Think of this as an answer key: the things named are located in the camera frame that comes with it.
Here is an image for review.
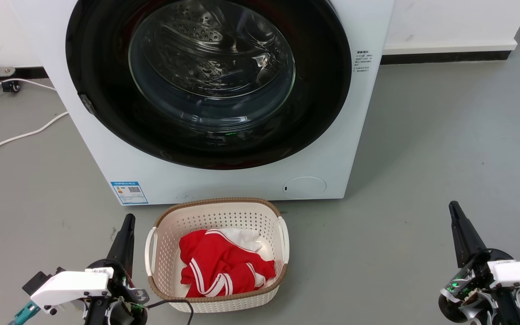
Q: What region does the black baseboard strip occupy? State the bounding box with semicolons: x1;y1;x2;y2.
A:
381;50;512;65

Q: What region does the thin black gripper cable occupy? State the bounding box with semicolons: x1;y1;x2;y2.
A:
145;298;195;325

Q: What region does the teal connector piece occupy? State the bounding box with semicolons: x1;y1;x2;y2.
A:
8;301;42;325

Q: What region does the metal door hinge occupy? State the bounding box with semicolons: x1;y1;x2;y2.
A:
78;93;98;116

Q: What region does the round white filter cover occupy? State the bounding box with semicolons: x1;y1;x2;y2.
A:
283;176;327;200

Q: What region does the white front-load washing machine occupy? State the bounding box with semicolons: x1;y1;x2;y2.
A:
8;0;396;206

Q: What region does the blue energy label sticker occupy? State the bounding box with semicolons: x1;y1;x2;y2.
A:
110;181;149;205

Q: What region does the black round glass washer door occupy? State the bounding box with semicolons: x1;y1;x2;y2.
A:
65;0;353;171

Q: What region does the cream perforated laundry basket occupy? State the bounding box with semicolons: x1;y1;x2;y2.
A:
145;197;290;314

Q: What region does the red garment with white stripes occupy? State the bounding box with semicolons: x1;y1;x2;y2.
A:
179;229;277;298

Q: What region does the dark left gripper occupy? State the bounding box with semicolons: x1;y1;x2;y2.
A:
84;214;149;325

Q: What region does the thick white floor cable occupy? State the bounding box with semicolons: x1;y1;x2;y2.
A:
0;111;70;161

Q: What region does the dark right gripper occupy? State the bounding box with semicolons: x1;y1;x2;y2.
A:
438;201;520;325

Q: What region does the small text sticker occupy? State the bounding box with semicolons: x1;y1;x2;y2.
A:
354;50;372;74

